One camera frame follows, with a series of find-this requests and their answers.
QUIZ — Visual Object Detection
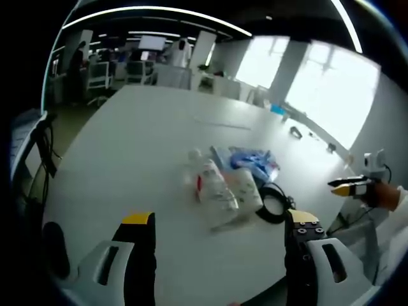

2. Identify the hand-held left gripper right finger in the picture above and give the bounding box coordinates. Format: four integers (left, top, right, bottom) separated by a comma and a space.
284, 208, 381, 306

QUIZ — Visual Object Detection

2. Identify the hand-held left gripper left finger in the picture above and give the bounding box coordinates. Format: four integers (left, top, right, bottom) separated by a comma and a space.
62, 210, 157, 306

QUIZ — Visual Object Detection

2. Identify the black cable item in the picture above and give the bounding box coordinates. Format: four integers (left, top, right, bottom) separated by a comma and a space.
256, 182, 296, 224

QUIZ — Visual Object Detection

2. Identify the white printed packet item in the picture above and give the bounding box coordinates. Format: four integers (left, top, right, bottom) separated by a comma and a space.
231, 168, 265, 212

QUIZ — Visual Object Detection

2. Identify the blue plastic bag item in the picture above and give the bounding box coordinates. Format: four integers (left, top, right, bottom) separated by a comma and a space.
210, 145, 281, 182

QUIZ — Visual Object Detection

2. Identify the clear plastic bag with items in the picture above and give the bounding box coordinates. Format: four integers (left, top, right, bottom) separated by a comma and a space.
186, 148, 240, 213

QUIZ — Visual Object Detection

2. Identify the person's right hand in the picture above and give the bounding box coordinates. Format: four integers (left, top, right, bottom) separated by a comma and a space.
365, 181, 400, 212

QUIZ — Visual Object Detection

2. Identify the black rounded object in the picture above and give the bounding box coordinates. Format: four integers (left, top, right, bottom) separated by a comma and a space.
42, 221, 71, 282

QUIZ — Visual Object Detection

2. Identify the white table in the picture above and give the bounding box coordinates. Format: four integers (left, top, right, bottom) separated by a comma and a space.
43, 84, 363, 306

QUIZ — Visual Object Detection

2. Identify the white office chair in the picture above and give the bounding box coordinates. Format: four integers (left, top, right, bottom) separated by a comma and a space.
87, 61, 113, 91
125, 59, 157, 85

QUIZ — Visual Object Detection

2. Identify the white partition column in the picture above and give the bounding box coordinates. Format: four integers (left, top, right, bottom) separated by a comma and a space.
193, 30, 217, 69

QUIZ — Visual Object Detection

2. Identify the white chair with black cable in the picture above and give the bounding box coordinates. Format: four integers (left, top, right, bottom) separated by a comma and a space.
8, 110, 63, 205

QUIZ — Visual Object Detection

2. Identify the wall monitor screen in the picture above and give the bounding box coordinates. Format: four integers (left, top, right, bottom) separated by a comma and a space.
138, 35, 167, 52

